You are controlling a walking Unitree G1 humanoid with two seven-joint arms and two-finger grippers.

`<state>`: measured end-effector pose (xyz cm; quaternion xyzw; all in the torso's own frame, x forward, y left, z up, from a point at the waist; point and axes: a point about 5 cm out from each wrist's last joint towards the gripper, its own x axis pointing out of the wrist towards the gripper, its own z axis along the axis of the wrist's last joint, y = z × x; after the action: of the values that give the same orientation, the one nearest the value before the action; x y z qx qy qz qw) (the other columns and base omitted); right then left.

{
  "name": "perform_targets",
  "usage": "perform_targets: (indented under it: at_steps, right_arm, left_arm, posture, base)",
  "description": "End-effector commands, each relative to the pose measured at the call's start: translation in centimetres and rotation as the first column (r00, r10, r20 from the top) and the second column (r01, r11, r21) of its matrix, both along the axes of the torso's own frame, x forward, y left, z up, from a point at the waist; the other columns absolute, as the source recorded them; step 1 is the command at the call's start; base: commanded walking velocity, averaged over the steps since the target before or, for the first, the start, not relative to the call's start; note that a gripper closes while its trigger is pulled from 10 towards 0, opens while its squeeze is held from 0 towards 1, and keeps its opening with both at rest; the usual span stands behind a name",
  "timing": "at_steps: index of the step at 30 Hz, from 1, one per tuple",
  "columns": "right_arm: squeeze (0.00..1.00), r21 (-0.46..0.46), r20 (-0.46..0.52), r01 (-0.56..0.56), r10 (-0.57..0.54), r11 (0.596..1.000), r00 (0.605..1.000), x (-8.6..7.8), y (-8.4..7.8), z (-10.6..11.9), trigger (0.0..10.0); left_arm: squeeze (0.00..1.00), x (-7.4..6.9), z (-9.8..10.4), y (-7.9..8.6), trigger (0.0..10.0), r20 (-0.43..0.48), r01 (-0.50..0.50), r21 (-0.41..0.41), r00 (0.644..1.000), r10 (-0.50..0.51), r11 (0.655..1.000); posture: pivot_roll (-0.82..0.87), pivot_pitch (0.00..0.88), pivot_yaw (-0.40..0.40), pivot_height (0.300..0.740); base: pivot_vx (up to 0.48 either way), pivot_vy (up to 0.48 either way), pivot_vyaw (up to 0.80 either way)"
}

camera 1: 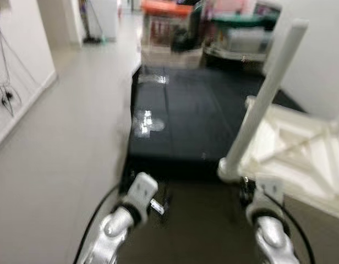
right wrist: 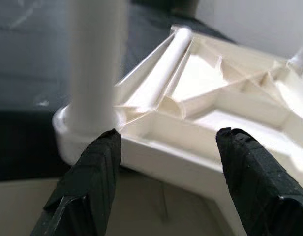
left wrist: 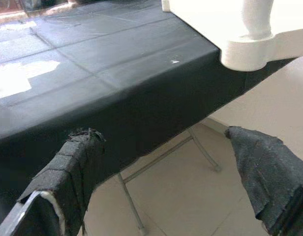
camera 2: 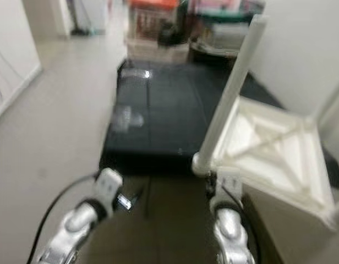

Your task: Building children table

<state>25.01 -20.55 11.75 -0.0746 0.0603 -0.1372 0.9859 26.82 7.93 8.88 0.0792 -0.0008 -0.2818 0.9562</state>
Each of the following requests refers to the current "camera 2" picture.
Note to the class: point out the white plastic table leg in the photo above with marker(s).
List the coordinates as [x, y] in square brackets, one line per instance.
[337, 214]
[332, 104]
[230, 93]

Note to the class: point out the mop head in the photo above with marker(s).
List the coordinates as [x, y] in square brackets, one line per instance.
[80, 32]

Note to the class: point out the black wok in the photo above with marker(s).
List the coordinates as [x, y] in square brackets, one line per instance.
[213, 50]

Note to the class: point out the white appliance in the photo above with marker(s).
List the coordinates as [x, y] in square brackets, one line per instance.
[95, 14]

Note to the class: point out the white upturned children table top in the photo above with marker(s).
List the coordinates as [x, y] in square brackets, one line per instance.
[274, 154]

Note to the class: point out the beige cloth covered bench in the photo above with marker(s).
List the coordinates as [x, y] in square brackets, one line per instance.
[153, 52]

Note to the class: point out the black tablecloth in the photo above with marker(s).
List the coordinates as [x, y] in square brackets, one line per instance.
[169, 115]

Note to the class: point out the narrow clear tape strip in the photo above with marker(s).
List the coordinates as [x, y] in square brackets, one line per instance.
[139, 73]

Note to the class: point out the green round lid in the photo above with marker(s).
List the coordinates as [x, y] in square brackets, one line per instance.
[224, 16]

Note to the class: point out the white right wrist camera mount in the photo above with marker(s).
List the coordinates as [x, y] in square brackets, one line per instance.
[227, 187]

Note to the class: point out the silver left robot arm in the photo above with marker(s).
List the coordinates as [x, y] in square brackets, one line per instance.
[76, 225]

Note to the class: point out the black bag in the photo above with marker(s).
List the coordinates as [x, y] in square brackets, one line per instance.
[172, 30]

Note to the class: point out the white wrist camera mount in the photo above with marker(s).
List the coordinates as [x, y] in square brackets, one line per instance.
[108, 187]
[227, 187]

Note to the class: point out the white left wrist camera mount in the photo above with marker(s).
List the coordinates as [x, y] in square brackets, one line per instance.
[108, 187]

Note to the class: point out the pink translucent storage box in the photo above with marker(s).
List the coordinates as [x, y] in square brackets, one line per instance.
[216, 4]

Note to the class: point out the orange lidded storage box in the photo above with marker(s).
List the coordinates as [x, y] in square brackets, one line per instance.
[150, 22]

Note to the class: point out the clear plastic storage box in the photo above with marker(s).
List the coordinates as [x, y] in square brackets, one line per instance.
[227, 36]

